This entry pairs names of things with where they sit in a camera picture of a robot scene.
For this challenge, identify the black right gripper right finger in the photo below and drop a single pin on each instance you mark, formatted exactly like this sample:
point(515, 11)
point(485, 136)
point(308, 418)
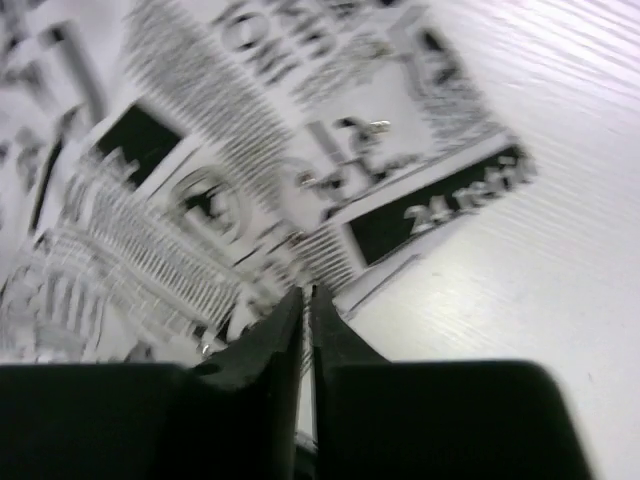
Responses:
point(472, 419)

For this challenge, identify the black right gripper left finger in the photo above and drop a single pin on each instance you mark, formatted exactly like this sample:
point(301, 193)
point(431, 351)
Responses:
point(231, 417)

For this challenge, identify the newspaper print trousers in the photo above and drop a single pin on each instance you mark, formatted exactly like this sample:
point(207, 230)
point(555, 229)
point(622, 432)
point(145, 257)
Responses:
point(170, 169)

